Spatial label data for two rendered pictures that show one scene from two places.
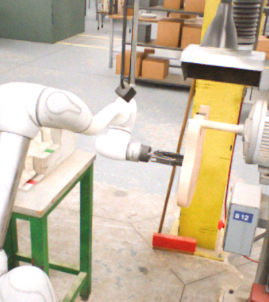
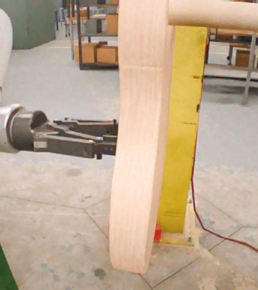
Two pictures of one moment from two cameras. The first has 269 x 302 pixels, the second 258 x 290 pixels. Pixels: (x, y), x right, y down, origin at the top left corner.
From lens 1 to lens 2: 1.40 m
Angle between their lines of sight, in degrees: 5
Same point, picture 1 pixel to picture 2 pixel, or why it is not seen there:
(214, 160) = (176, 128)
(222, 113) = (182, 60)
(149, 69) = (102, 54)
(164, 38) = (113, 28)
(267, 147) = not seen: outside the picture
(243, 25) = not seen: outside the picture
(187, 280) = (154, 280)
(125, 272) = (76, 279)
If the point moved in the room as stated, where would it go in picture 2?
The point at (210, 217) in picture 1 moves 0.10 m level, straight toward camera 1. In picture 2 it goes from (175, 198) to (175, 211)
